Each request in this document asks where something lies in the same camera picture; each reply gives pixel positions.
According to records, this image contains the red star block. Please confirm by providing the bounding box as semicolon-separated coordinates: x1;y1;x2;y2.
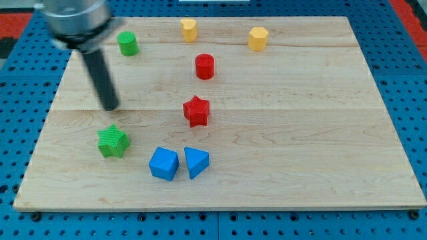
183;95;210;127

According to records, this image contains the wooden board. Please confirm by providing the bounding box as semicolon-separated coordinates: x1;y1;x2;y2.
14;17;426;212

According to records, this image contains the blue triangle block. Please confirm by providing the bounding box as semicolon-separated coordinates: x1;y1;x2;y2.
184;147;209;179

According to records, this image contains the red cylinder block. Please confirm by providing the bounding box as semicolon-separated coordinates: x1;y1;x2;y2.
195;53;215;80

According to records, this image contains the blue cube block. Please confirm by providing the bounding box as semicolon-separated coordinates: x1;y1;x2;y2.
148;147;179;181

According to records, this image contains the yellow hexagon block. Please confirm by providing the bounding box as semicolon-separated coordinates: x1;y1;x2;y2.
248;27;269;51

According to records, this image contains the yellow heart block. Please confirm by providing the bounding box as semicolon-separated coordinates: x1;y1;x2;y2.
180;18;197;43

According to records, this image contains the green star block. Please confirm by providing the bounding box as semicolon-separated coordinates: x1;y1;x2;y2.
97;124;130;158

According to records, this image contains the green cylinder block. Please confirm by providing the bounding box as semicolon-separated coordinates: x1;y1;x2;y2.
117;31;139;56

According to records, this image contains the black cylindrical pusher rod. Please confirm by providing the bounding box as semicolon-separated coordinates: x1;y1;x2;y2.
82;49;119;111

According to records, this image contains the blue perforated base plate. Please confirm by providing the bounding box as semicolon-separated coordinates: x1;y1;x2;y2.
1;0;426;239

